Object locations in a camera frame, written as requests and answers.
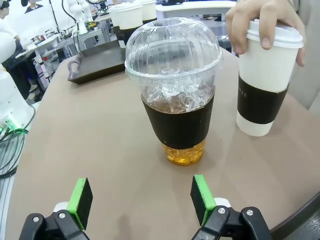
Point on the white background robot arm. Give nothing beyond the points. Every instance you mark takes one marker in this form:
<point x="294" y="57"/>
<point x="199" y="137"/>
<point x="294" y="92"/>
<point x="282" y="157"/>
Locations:
<point x="80" y="15"/>

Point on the brown serving tray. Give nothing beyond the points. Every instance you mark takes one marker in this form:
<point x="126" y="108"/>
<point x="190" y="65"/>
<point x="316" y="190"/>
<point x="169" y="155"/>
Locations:
<point x="100" y="65"/>

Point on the thin black pole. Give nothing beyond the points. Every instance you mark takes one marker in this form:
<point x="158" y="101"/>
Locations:
<point x="54" y="15"/>

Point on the clear plastic iced coffee cup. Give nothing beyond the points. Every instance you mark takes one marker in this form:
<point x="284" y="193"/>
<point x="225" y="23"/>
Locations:
<point x="175" y="120"/>

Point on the white paper coffee cup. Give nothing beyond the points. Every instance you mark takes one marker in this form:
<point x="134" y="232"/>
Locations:
<point x="262" y="82"/>
<point x="149" y="11"/>
<point x="127" y="20"/>

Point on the person's left hand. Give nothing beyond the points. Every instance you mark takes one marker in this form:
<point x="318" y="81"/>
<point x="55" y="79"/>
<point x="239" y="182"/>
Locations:
<point x="275" y="10"/>

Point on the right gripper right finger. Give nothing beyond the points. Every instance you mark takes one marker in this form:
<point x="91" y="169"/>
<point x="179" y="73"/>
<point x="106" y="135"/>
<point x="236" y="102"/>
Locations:
<point x="202" y="200"/>

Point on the cluttered grey workbench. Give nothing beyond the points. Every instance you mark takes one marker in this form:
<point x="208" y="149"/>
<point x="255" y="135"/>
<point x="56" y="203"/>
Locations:
<point x="42" y="45"/>

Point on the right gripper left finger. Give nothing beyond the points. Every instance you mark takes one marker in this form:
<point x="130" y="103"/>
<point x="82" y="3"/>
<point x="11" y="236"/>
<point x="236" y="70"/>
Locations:
<point x="80" y="200"/>

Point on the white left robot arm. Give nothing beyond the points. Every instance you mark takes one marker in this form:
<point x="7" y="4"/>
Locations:
<point x="10" y="95"/>

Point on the small white side table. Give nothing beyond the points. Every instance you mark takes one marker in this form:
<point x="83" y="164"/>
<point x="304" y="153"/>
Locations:
<point x="195" y="10"/>

